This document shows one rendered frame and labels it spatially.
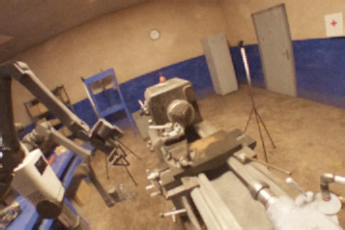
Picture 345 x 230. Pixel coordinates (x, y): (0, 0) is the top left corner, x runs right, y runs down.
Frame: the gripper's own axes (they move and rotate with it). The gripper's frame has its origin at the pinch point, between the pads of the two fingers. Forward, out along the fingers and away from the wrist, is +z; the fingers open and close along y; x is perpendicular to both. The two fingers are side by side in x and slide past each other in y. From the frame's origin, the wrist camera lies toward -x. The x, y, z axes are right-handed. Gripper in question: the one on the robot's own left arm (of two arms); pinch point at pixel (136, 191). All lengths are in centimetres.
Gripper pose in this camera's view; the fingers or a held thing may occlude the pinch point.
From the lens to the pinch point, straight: 143.0
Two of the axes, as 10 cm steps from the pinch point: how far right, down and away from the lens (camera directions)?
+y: -0.1, 3.7, 9.3
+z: 9.2, -3.6, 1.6
